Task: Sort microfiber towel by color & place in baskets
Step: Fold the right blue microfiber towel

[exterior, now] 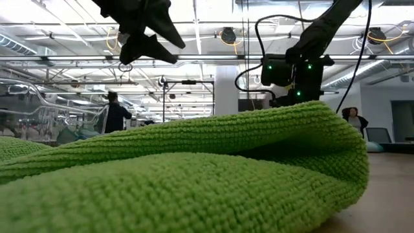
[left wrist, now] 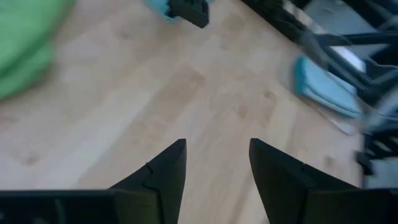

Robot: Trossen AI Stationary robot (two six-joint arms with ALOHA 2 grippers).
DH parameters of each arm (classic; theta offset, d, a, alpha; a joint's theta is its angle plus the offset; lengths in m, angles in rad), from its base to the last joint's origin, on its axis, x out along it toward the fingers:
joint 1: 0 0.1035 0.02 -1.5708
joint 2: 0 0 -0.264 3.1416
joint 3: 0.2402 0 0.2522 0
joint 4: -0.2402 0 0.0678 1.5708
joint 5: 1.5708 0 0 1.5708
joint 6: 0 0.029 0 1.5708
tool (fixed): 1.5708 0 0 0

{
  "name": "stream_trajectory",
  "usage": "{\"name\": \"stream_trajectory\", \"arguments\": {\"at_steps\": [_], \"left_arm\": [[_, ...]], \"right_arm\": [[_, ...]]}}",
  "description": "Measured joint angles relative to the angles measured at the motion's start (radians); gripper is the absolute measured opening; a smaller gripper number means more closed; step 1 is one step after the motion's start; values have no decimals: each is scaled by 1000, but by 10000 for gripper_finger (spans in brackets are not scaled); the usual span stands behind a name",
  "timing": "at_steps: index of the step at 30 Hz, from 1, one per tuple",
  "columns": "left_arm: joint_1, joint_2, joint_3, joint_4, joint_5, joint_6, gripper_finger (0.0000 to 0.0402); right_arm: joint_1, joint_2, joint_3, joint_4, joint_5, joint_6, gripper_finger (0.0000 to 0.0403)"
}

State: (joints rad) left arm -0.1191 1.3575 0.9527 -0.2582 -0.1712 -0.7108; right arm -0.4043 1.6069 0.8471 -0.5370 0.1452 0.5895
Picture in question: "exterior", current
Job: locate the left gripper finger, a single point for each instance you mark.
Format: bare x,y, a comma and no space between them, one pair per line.
142,47
165,22

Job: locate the light blue microfiber towel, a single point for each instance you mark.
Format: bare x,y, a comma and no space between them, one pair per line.
374,147

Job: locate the blue towel with white tag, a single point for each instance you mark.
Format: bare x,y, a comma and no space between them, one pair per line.
77,134

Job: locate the green microfiber towel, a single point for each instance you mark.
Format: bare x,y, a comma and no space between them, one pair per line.
194,181
19,149

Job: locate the long ceiling light strip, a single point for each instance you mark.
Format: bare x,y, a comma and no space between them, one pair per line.
210,57

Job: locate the black screen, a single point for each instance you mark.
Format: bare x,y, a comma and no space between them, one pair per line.
255,105

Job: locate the person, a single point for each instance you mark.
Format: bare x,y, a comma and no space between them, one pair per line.
355,121
114,113

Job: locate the white square pillar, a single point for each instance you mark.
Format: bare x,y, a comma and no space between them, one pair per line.
226,94

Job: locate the grey office chair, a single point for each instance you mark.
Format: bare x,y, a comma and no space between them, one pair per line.
378,135

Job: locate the clear plastic bin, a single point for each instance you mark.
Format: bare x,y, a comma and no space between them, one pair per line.
32,106

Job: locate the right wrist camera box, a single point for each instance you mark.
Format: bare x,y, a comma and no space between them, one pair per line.
276,71

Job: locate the black metal rig frame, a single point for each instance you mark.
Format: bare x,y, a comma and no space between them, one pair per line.
188,82

